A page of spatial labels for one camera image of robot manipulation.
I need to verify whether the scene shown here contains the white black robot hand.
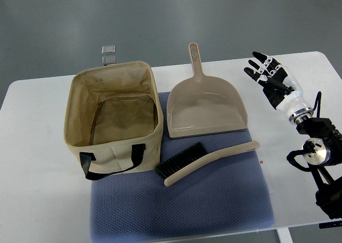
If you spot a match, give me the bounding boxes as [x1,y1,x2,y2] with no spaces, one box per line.
[244,51,313,124]

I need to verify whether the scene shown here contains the beige hand broom black bristles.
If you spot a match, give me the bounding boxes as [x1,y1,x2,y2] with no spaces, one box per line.
[154,140,260,187]

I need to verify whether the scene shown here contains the beige plastic dustpan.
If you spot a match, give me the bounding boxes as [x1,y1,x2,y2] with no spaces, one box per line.
[167,43,248,138]

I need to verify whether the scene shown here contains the black table control panel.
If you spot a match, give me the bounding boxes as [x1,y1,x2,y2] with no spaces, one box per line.
[318,221,342,229]

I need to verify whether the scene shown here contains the white table leg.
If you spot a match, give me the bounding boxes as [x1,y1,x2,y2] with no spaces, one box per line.
[276,228,293,243]

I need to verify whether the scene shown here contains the clear floor plates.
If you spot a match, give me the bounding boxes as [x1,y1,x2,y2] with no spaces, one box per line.
[102,44,116,66]

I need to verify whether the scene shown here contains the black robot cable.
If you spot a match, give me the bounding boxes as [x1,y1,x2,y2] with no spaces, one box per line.
[312,91,322,118]

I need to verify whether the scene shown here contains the beige fabric bag black handle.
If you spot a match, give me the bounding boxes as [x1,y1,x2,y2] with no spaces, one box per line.
[64,61,164,181]

